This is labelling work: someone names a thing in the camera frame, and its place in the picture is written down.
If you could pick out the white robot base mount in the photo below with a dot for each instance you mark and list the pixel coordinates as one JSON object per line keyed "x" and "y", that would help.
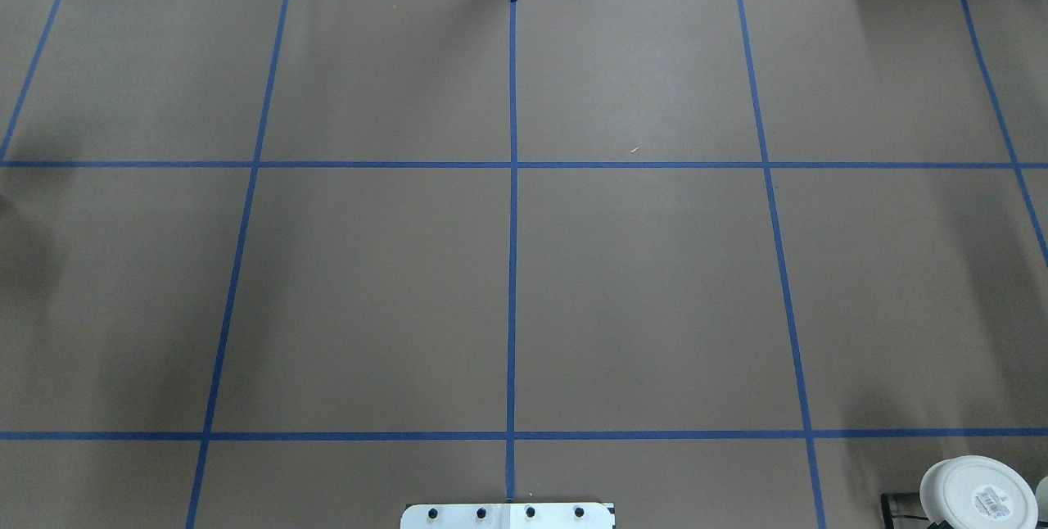
{"x": 510, "y": 515}

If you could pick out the black wire cup rack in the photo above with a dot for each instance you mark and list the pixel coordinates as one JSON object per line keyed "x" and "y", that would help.
{"x": 904, "y": 510}

